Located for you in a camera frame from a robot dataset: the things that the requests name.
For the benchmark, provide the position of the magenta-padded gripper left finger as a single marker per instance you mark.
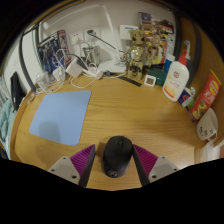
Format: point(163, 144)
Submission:
point(65, 168)

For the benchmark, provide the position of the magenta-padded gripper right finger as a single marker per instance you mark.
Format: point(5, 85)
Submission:
point(163, 167)

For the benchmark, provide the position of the black computer mouse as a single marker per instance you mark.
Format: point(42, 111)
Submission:
point(116, 156)

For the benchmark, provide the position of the light blue mouse pad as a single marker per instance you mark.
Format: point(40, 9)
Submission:
point(61, 115)

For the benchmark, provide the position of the clear plastic container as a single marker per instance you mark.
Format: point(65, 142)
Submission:
point(213, 151)

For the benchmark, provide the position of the white mug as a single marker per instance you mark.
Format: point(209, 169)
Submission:
point(207, 126)

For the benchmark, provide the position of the teal cloth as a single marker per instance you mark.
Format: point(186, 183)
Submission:
point(6, 121)

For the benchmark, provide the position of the yellow red chips can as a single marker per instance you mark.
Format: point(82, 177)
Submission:
point(206, 96)

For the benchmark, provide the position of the white red-capped lotion bottle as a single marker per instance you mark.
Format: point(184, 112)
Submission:
point(176, 81)

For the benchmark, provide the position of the small white clock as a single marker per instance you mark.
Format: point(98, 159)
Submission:
point(150, 80)

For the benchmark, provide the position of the clear plastic cup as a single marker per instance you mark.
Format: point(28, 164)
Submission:
point(42, 81)

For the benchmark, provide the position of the black bag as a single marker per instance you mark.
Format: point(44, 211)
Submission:
point(17, 90)

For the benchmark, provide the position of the dark green round container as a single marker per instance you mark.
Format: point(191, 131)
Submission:
point(159, 76)

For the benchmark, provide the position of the small white charger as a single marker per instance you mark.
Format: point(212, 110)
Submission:
point(59, 75)

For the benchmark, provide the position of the large white power adapter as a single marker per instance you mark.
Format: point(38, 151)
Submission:
point(74, 69)

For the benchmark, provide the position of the white power strip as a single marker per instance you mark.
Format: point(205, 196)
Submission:
point(94, 72)

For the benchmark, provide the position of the metal cup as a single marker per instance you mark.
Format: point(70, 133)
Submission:
point(90, 55)

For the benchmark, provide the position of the robot model kit box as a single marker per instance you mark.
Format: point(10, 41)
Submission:
point(53, 51)

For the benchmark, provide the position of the tan robot figurine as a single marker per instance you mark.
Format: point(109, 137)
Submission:
point(136, 53)

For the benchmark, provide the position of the colourful printed box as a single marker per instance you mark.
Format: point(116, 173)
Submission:
point(160, 26)

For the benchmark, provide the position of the white wall outlet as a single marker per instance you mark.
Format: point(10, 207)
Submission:
point(77, 38)
point(95, 36)

